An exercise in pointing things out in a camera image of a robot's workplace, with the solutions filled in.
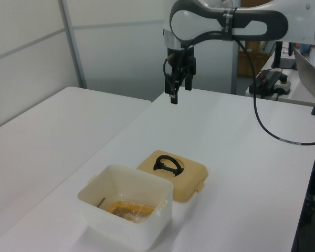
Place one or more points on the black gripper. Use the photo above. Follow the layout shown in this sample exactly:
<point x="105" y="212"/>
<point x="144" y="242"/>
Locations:
<point x="187" y="56"/>

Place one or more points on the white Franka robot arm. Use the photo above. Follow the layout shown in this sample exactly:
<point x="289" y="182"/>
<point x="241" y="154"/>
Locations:
<point x="252" y="15"/>

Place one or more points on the white plastic tool case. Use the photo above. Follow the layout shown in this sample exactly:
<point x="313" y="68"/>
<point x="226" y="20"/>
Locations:
<point x="120" y="231"/>

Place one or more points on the brown cardboard box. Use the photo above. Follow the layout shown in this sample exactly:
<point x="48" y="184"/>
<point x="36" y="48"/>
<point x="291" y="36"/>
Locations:
<point x="252" y="64"/>

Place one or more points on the black monitor stand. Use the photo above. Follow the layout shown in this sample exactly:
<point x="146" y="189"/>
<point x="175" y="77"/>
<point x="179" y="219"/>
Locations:
<point x="279" y="57"/>

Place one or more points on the grey emergency stop button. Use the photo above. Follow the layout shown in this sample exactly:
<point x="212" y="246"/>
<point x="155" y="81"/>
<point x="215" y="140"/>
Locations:
<point x="284" y="85"/>

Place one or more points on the grey laptop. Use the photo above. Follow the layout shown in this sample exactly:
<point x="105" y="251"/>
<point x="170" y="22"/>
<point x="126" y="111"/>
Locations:
<point x="307" y="73"/>

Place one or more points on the grey partition post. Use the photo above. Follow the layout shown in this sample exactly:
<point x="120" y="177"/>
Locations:
<point x="73" y="47"/>

